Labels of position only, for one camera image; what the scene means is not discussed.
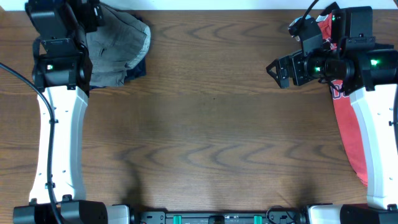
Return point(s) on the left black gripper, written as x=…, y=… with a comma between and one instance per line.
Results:
x=94, y=15

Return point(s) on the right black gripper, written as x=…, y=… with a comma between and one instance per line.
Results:
x=295, y=61

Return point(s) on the grey khaki shorts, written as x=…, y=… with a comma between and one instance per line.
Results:
x=118, y=46

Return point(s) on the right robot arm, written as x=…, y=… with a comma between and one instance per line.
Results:
x=368, y=72

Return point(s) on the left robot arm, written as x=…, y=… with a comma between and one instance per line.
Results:
x=61, y=78

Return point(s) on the red soccer t-shirt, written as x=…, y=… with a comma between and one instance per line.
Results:
x=349, y=131

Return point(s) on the folded navy blue shorts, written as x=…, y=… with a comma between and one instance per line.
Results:
x=136, y=71

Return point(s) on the black garment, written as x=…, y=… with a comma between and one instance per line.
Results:
x=349, y=28

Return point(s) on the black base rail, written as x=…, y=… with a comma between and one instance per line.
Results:
x=273, y=216

